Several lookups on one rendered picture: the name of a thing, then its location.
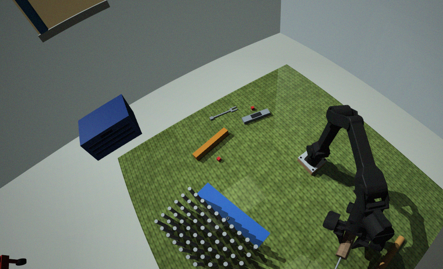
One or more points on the orange rectangular bar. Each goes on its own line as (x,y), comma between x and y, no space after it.
(210,143)

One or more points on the blue flat strip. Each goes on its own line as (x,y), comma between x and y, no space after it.
(241,221)

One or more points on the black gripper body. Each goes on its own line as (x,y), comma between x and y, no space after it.
(352,225)

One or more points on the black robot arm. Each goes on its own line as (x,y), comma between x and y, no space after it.
(369,180)

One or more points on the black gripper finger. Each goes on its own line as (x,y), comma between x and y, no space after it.
(339,235)
(359,243)

